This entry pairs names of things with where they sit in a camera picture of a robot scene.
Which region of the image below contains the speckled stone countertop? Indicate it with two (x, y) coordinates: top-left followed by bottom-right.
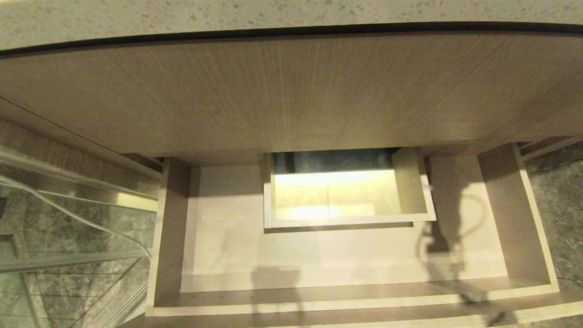
(0, 0), (583, 51)

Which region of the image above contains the light wooden vanity cabinet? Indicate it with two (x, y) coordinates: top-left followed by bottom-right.
(0, 32), (583, 183)

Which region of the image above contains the thin white cable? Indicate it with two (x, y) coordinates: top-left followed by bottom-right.
(0, 175), (153, 261)

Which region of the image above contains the light wooden drawer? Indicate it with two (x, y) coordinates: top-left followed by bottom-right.
(114, 142), (583, 328)

